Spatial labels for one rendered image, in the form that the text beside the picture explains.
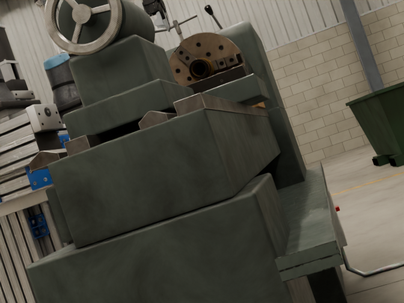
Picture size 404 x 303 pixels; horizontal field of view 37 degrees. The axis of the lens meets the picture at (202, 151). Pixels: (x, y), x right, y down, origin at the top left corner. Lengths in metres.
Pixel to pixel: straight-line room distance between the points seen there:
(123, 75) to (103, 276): 0.37
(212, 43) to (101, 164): 1.40
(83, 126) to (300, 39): 11.32
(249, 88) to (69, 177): 0.64
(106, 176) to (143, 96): 0.16
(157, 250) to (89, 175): 0.18
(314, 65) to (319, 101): 0.73
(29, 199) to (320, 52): 10.38
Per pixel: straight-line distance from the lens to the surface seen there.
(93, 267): 1.10
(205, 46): 2.40
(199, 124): 1.02
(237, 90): 1.57
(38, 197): 2.29
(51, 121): 2.15
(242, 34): 2.55
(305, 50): 12.33
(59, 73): 2.65
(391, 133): 6.78
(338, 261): 1.03
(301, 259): 1.03
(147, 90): 1.09
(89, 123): 1.12
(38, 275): 1.14
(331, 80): 12.27
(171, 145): 1.03
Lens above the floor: 0.76
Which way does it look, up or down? 1 degrees up
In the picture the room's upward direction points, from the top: 19 degrees counter-clockwise
